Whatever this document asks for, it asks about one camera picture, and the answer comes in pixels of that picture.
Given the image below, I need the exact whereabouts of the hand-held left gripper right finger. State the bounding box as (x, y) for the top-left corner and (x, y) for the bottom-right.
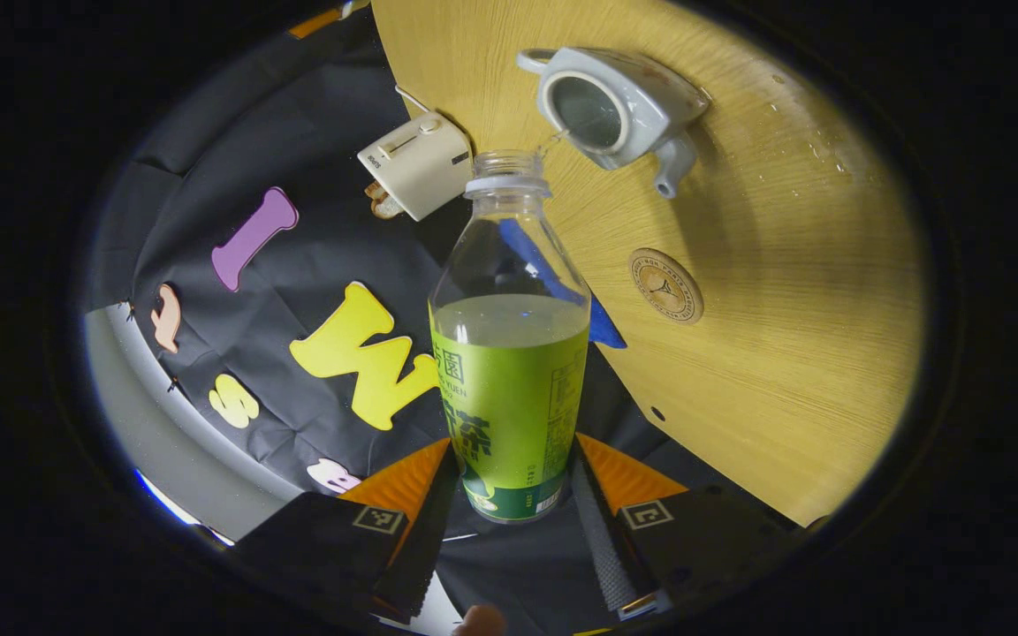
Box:
(569, 433), (801, 621)

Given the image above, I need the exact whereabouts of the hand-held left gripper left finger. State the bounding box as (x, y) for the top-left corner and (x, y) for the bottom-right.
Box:
(231, 439), (462, 630)

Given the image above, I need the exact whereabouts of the green label water bottle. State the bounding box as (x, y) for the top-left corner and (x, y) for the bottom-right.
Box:
(428, 150), (592, 524)

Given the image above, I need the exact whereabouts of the round wooden coaster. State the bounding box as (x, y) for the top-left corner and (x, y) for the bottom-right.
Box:
(628, 247), (705, 326)

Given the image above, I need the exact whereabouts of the white ceramic teacup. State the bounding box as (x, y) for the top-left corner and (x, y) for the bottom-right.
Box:
(516, 46), (711, 200)

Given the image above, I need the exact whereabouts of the blue towel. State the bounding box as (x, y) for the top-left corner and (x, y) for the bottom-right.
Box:
(498, 218), (627, 350)

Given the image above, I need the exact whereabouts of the white toaster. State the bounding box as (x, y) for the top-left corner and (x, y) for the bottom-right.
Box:
(357, 110), (475, 222)

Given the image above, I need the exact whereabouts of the white toaster cable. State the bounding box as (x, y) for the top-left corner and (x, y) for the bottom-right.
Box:
(395, 85), (436, 117)

